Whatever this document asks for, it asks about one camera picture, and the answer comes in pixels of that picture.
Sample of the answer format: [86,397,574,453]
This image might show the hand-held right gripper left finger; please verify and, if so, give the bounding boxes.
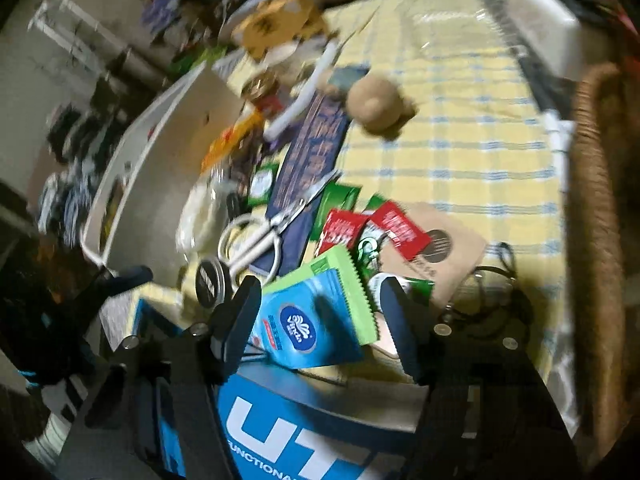
[60,275,263,480]

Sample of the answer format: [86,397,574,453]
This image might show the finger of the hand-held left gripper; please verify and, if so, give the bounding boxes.
[91,265,154,307]

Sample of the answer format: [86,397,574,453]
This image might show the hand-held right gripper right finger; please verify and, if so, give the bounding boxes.
[377,277,583,480]

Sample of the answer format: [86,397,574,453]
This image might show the blue tissue pack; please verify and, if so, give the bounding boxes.
[247,267,366,368]

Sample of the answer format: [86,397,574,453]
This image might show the white plastic bin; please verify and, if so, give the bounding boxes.
[80,66,246,266]

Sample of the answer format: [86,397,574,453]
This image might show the round tin with black lid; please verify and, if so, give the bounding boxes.
[194,256,233,308]

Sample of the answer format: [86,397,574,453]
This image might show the green packet with white label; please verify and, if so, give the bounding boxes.
[247,162,281,206]
[367,272,436,302]

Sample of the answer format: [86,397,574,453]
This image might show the green tissue pack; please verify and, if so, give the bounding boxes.
[260,245,378,346]

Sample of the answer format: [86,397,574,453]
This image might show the brown paper card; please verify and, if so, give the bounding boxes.
[377,202,488,311]

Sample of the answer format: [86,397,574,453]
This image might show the clear plastic bag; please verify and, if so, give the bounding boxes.
[177,180,236,261]

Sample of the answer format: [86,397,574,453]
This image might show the red sauce packet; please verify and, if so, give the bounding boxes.
[372,201,431,261]
[315,207,372,256]

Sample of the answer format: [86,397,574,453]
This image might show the black eyeglasses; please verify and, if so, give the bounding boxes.
[440,242,533,326]

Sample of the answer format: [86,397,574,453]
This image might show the blue box with white letters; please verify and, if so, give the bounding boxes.
[132,300,431,480]

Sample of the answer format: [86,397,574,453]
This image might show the plain green packet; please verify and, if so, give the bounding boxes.
[310,182,362,241]

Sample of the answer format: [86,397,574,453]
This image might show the orange snack packet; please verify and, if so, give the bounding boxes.
[200,110,266,171]

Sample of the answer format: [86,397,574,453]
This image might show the navy blue pouch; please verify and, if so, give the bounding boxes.
[252,90,351,281]

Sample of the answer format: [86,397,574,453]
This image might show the yellow plaid tablecloth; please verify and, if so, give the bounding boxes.
[100,0,576,411]

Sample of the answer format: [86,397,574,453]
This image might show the white tube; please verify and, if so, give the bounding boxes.
[264,42,341,141]

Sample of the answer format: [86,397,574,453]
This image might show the small jar with gold lid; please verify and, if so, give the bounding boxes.
[240,71,281,106]

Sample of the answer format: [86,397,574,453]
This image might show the brown wicker basket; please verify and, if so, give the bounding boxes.
[565,62,640,461]

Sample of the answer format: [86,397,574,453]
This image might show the white striped towel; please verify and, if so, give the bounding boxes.
[542,110,576,191]

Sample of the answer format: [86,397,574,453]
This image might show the blue card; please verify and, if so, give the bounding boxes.
[327,65,368,96]

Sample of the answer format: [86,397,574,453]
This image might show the white metal rack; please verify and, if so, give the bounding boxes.
[30,0,126,58]

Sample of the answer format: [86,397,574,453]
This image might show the yellow tiger plush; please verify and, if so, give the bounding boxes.
[235,0,326,58]

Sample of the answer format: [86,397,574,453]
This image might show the grey patterned cloth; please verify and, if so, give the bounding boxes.
[492,0,566,111]

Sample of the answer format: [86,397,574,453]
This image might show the white rectangular box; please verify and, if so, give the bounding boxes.
[502,0,583,78]

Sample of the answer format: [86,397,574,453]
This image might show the white-handled scissors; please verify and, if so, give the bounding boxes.
[217,170,341,286]

